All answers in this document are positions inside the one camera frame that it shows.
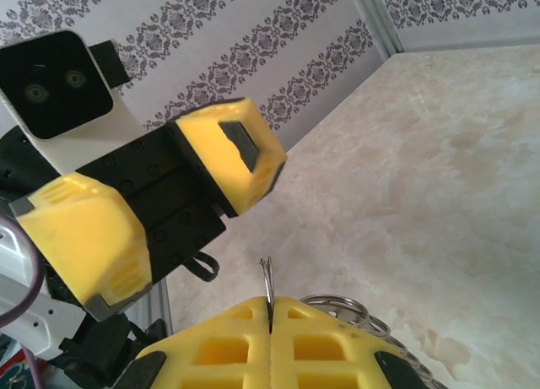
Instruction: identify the metal key holder with rings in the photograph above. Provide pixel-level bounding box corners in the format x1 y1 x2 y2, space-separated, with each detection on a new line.
259 256 438 389

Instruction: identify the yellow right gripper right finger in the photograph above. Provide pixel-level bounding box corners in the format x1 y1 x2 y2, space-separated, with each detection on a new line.
269 294 428 389

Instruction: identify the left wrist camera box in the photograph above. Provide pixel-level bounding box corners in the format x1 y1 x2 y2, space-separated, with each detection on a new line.
0 30 147 177

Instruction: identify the aluminium frame rail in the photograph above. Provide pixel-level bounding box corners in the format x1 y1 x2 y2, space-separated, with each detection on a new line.
152 274 176 338

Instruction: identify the aluminium corner post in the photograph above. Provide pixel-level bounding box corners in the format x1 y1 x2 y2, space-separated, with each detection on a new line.
348 0 407 57

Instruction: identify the thin black cable loop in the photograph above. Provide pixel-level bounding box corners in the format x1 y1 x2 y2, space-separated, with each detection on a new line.
181 250 220 284

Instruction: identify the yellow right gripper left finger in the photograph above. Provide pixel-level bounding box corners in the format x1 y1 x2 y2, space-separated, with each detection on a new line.
111 295 272 389

